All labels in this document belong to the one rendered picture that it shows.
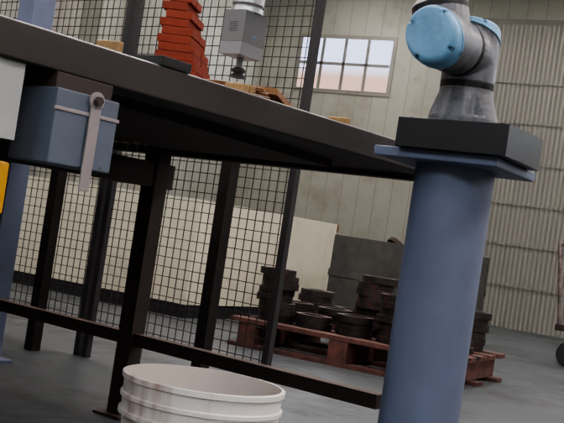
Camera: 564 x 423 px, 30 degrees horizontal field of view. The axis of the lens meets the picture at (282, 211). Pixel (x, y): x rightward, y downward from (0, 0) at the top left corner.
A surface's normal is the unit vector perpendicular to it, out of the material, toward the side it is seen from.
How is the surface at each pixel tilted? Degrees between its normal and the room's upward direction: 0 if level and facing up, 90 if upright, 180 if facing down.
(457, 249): 90
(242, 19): 90
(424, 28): 99
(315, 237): 90
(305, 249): 90
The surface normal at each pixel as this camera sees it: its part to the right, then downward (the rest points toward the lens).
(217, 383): -0.13, -0.10
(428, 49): -0.55, 0.05
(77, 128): 0.79, 0.11
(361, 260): -0.33, -0.07
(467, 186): 0.18, 0.01
